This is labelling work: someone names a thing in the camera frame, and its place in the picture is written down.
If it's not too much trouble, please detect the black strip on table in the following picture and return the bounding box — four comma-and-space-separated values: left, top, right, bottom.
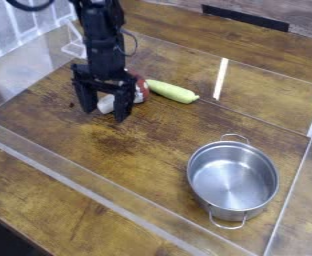
202, 4, 290, 32

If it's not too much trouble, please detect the spoon with yellow-green handle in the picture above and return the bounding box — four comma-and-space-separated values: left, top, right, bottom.
147, 79, 201, 104

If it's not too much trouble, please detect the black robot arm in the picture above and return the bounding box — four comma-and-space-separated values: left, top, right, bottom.
70, 0, 138, 122

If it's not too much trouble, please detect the white red plush mushroom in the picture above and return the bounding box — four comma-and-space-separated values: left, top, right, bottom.
98, 70, 150, 114

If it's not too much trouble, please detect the clear acrylic barrier panel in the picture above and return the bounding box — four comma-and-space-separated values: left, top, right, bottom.
0, 125, 257, 256

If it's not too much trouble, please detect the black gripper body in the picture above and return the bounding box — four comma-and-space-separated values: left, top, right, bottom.
71, 64, 137, 94

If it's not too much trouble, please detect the silver pot with handles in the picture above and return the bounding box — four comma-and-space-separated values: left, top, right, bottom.
187, 134, 280, 230

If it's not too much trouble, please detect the black cable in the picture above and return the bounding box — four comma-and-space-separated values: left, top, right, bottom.
6, 0, 139, 58

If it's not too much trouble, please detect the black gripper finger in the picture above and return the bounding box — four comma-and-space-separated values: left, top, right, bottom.
74, 81, 99, 113
114, 87, 135, 122

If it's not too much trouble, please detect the clear acrylic triangular stand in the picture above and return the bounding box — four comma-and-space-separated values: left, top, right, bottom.
62, 22, 87, 59

